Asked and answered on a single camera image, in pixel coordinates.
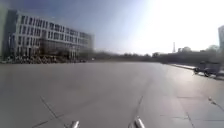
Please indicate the robot's own part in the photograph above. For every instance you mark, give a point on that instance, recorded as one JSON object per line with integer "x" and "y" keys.
{"x": 139, "y": 123}
{"x": 74, "y": 124}

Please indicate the row of parked bicycles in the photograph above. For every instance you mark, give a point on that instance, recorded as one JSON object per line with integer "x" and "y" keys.
{"x": 40, "y": 60}

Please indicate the thin distant tower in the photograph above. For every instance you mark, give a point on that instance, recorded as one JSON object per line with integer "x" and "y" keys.
{"x": 173, "y": 47}

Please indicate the dark vehicle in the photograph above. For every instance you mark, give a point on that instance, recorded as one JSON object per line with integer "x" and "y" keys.
{"x": 207, "y": 68}

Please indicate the row of distant trees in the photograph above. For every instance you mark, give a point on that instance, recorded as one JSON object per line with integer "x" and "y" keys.
{"x": 150, "y": 56}

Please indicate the grey paved plaza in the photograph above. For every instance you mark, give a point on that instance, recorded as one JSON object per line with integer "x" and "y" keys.
{"x": 100, "y": 86}

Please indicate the white multi-storey building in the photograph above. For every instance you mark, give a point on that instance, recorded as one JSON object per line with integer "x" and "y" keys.
{"x": 46, "y": 35}

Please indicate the grey building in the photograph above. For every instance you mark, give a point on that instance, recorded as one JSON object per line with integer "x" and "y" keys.
{"x": 221, "y": 37}

